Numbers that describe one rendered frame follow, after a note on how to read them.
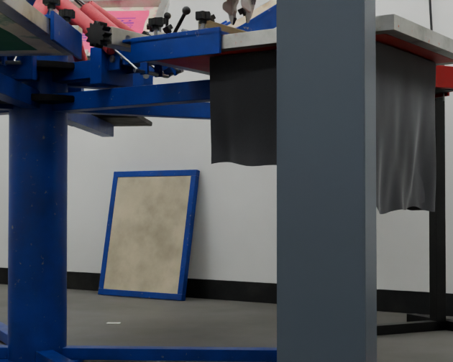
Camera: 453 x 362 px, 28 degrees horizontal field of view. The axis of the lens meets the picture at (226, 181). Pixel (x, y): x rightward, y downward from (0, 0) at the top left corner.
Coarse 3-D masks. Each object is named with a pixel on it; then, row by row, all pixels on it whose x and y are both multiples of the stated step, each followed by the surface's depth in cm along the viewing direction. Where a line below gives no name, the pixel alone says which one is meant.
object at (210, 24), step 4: (200, 24) 251; (208, 24) 251; (212, 24) 252; (216, 24) 254; (220, 24) 256; (224, 28) 258; (228, 28) 259; (232, 28) 261; (236, 28) 263; (228, 32) 259; (232, 32) 261; (236, 32) 263
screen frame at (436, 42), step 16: (384, 16) 211; (240, 32) 233; (256, 32) 231; (272, 32) 228; (384, 32) 213; (400, 32) 213; (416, 32) 221; (432, 32) 230; (224, 48) 236; (240, 48) 235; (432, 48) 235; (448, 48) 240; (160, 64) 262; (448, 64) 262
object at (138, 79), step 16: (96, 48) 289; (32, 64) 278; (80, 64) 299; (96, 64) 289; (112, 64) 289; (32, 80) 281; (64, 80) 304; (80, 80) 304; (96, 80) 288; (112, 80) 292; (128, 80) 299; (144, 80) 326
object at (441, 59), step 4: (412, 52) 242; (416, 52) 242; (420, 52) 242; (424, 52) 242; (428, 52) 242; (432, 52) 242; (420, 56) 248; (424, 56) 248; (428, 56) 248; (432, 56) 248; (436, 56) 248; (440, 56) 248; (444, 56) 248; (432, 60) 256; (436, 60) 256; (440, 60) 256; (444, 60) 256; (448, 60) 256; (452, 60) 256
